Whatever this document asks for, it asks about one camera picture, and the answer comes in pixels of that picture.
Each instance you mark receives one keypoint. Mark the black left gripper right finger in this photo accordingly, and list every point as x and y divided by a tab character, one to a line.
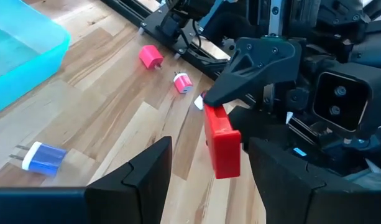
296	199

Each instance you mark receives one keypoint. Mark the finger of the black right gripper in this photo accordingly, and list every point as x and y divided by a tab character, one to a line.
258	123
264	62

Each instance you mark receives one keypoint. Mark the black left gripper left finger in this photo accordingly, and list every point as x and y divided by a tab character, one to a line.
140	186

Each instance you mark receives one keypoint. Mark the red digital clock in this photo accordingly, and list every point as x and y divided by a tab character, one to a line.
224	149

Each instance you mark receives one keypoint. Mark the pink white usb charger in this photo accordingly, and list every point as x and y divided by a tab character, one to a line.
183	84

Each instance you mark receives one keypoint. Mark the purple white usb charger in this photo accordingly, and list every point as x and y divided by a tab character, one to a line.
44	158

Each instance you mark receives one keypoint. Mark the pink cube usb charger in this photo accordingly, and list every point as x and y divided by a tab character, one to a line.
150	56

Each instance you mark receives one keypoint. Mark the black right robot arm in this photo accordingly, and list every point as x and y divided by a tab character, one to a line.
339	18

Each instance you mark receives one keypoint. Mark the teal translucent plastic bin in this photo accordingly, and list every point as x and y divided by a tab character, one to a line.
22	46

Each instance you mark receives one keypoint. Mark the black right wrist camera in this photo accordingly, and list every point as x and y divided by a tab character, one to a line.
342	102

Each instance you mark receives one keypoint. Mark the blue grey metal table frame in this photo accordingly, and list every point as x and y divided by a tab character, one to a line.
213	14

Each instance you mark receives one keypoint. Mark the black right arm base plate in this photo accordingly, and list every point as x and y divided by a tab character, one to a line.
159	31

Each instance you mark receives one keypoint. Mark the black aluminium table frame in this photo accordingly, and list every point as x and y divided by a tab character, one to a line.
122	9

